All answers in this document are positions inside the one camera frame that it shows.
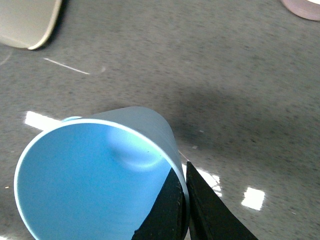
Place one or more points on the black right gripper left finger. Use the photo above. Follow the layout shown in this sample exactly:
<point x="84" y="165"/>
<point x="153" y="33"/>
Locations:
<point x="166" y="218"/>

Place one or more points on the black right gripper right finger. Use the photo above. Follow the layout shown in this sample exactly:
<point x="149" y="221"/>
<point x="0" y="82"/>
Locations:
<point x="210" y="219"/>

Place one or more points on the light blue plastic cup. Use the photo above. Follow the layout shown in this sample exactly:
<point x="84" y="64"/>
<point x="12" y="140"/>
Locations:
<point x="98" y="177"/>

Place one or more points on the pink plastic bowl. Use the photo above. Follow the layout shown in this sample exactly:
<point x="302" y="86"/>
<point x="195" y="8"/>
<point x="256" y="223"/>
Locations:
<point x="307" y="9"/>

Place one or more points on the cream white toaster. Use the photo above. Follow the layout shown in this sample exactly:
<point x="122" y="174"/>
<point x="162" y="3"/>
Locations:
<point x="28" y="24"/>

